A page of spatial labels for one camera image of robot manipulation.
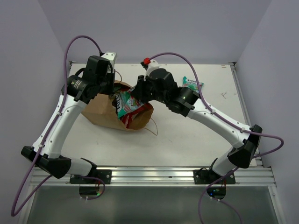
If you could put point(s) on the teal red Fox's candy bag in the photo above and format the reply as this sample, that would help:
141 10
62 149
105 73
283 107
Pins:
126 103

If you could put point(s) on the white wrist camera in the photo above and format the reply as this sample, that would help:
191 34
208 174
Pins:
149 65
111 56

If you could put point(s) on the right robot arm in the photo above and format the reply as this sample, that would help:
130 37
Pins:
160 86

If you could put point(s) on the brown white chips bag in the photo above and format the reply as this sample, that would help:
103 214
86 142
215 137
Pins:
113 99

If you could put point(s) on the mint green Fox's candy bag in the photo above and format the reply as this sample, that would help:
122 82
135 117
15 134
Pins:
192 84

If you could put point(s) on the aluminium right side rail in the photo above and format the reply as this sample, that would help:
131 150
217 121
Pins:
245 114

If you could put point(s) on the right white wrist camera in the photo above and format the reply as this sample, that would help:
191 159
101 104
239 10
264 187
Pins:
149 65

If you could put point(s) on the aluminium rail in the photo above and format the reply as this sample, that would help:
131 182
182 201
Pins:
182 176
245 114

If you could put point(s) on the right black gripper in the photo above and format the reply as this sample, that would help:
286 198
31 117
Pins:
139 91

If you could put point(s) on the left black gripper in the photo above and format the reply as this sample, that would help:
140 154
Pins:
110 89

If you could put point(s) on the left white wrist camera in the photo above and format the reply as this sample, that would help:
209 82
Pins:
111 56

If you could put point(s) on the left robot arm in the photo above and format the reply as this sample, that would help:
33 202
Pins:
97 77

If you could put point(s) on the aluminium front rail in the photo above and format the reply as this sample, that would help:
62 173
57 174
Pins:
182 176

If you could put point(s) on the red cassava chips bag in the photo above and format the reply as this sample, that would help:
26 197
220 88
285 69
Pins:
131 119

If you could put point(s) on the brown paper bag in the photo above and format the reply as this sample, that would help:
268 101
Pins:
103 111

